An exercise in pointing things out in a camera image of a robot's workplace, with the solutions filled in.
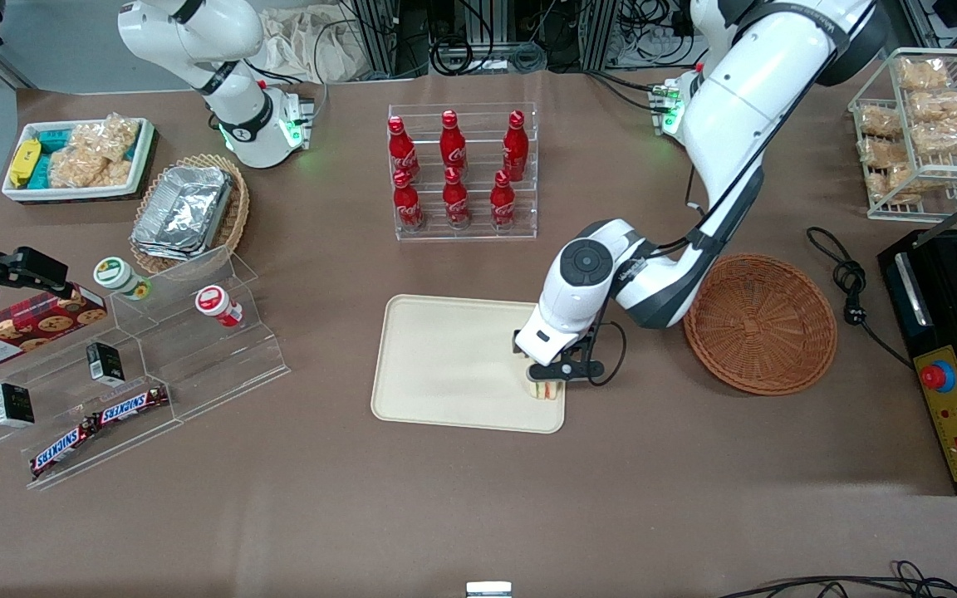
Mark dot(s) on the triangle sandwich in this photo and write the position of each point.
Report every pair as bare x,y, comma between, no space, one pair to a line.
547,392

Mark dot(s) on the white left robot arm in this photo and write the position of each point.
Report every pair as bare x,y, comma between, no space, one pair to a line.
744,108

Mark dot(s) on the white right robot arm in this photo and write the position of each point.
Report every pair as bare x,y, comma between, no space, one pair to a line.
196,33

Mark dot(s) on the beige rectangular tray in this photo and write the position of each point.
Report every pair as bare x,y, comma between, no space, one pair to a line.
453,363

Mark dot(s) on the round brown wicker basket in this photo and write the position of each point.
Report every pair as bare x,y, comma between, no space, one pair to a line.
765,328

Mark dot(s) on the oval tan wicker basket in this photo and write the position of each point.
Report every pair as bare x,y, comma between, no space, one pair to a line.
237,218

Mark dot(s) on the red cookie box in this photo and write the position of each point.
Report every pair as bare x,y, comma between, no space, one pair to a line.
26,330

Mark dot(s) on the small black box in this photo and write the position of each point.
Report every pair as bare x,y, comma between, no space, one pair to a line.
13,404
105,363

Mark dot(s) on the clear acrylic bottle rack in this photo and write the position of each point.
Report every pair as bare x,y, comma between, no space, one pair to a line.
478,233

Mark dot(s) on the red cola bottle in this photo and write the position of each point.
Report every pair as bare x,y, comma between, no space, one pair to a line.
402,151
455,203
453,146
515,149
407,206
502,205

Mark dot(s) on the teal snack pack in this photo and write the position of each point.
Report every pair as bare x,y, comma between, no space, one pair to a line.
40,174
53,136

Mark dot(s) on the yellow snack pack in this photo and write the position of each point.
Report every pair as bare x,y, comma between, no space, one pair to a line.
24,162

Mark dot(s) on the white rectangular snack bin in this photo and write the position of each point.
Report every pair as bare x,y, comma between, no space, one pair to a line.
71,193

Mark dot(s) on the green lid cup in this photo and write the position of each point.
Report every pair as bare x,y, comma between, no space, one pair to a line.
117,276

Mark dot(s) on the snickers bar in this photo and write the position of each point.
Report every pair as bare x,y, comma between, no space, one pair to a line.
63,448
134,404

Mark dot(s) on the rice cracker bag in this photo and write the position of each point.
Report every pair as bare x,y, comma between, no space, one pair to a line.
84,171
106,137

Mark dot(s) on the clear acrylic step display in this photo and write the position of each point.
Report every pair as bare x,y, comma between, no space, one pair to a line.
196,365

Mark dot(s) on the silver foil container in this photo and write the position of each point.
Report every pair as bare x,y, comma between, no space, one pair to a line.
184,212

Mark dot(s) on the red lid cup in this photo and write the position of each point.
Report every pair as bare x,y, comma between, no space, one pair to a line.
216,303

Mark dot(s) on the red emergency stop button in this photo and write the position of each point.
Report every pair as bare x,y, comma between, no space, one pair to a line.
935,377

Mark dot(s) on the crumpled beige cloth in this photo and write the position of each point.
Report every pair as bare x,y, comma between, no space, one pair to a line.
304,46

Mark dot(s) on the bagged fried snack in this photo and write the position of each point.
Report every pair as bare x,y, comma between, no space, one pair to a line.
884,152
944,137
880,122
924,76
939,105

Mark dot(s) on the black machine with yellow panel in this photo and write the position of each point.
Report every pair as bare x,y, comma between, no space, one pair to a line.
956,448

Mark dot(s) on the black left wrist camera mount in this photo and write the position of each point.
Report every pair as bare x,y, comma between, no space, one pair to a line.
571,366

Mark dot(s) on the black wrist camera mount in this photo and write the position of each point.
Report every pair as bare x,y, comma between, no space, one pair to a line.
571,366
30,266

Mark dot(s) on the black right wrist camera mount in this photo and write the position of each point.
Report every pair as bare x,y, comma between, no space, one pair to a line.
30,266

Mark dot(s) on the aluminium profile frame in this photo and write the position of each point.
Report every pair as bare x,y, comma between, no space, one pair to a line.
379,37
599,33

